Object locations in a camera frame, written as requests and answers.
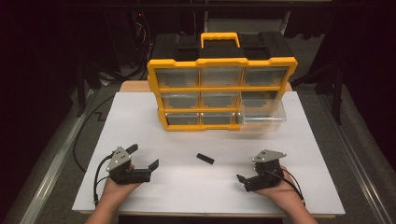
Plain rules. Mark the person's left hand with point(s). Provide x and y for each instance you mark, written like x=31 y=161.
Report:
x=116 y=194

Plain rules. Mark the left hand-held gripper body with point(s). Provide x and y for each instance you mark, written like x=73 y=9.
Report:
x=120 y=163

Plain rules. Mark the clear plastic drawer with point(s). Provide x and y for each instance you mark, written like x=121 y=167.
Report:
x=263 y=112

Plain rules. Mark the small black block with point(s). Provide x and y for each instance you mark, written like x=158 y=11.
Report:
x=205 y=158

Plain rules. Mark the aluminium floor rail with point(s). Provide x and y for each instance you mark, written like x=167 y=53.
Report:
x=53 y=174
x=358 y=174

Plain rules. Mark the black metal stand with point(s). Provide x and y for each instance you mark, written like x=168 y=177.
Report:
x=337 y=99
x=81 y=93

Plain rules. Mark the white board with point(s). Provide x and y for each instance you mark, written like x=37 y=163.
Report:
x=186 y=186

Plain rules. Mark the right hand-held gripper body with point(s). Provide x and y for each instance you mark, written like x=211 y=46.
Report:
x=267 y=174

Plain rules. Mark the yellow black drawer cabinet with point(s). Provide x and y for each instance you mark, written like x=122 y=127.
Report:
x=218 y=49

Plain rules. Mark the person's right hand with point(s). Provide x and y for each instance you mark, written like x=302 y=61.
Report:
x=286 y=194

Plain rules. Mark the grid of clear drawers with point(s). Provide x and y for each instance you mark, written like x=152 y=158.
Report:
x=180 y=77

